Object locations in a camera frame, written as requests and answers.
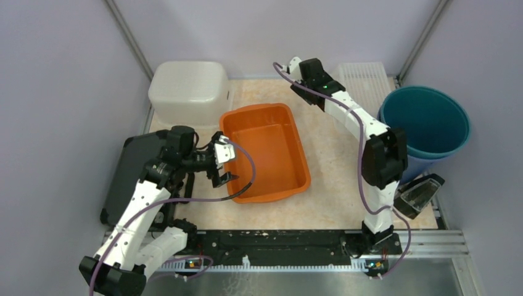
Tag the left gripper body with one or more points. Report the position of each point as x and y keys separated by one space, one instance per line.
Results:
x=201 y=160

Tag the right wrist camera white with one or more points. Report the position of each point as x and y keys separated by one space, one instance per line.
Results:
x=293 y=69

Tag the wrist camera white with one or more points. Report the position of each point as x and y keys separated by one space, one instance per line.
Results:
x=224 y=151
x=293 y=69

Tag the blue bucket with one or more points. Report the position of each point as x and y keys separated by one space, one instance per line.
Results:
x=416 y=166

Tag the black case on left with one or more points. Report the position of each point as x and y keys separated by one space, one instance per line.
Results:
x=136 y=151

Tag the translucent white plastic tub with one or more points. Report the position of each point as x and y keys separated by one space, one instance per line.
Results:
x=192 y=93

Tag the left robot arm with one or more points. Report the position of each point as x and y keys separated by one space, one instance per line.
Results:
x=123 y=265

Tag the orange plastic tub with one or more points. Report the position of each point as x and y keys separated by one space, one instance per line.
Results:
x=271 y=154

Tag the teal bucket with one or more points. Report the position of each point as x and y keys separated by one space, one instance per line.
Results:
x=436 y=126

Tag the white perforated basket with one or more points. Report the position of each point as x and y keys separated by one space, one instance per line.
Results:
x=367 y=85

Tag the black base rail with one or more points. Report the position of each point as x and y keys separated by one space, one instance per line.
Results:
x=288 y=247

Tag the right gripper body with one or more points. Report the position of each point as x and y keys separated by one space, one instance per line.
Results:
x=301 y=92

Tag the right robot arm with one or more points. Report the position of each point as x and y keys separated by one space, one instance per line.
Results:
x=382 y=152

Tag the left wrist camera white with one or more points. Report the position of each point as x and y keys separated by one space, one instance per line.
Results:
x=224 y=151

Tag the small black clear box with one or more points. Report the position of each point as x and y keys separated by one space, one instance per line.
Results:
x=412 y=198

